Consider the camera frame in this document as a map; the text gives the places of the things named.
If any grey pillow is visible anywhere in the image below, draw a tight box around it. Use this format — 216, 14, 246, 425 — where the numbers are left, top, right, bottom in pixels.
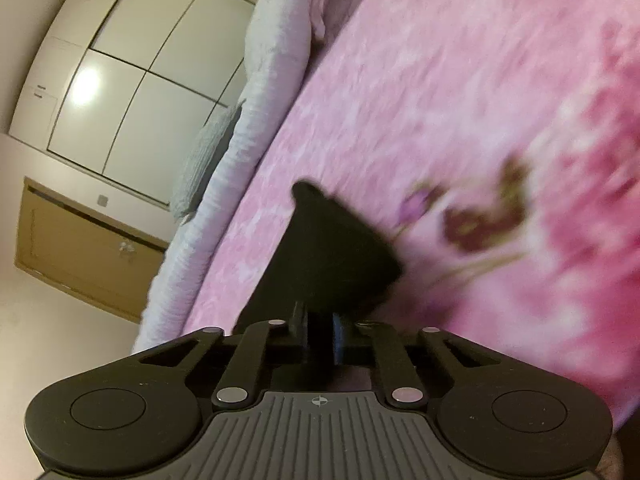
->
169, 101, 243, 220

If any lilac folded quilt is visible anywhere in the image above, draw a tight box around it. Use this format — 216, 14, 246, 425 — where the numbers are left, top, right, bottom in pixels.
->
132, 0, 362, 352

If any white wardrobe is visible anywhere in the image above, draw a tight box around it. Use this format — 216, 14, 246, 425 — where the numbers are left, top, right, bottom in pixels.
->
10, 0, 255, 205

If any black garment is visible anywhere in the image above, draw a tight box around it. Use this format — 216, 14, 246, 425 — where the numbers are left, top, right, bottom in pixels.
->
230, 180, 406, 391

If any wooden door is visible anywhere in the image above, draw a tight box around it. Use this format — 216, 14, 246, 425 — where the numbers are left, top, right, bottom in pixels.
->
15, 177, 168, 323

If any pink rose bed blanket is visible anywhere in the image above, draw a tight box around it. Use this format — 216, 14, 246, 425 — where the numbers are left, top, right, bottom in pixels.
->
184, 0, 639, 425

